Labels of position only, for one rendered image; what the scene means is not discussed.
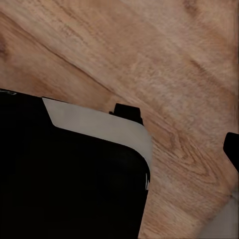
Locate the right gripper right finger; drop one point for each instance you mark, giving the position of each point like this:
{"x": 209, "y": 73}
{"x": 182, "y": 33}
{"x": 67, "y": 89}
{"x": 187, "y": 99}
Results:
{"x": 231, "y": 148}

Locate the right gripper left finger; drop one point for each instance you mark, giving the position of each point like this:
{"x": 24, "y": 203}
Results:
{"x": 12, "y": 149}

